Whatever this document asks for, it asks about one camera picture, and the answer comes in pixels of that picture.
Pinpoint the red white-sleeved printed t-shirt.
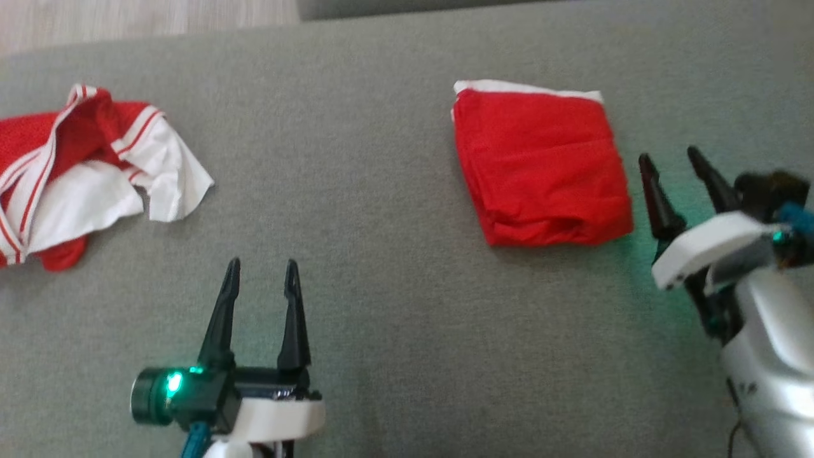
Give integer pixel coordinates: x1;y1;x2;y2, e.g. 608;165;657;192
0;83;215;272

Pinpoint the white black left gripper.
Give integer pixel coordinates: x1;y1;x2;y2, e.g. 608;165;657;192
130;257;326;446

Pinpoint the grey fabric sofa seat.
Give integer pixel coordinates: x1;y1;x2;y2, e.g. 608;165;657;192
0;0;814;458

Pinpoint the grey sofa cushion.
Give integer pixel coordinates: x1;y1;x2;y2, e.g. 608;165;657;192
298;0;576;21

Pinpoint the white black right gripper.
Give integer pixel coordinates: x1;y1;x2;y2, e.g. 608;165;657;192
638;146;787;342

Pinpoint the teal left gripper cable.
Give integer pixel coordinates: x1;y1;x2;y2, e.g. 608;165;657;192
180;421;212;458

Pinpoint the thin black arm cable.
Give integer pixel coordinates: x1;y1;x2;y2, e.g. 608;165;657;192
726;382;748;458

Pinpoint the red garment with white trim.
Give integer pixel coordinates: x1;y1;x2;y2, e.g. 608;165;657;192
450;79;635;247

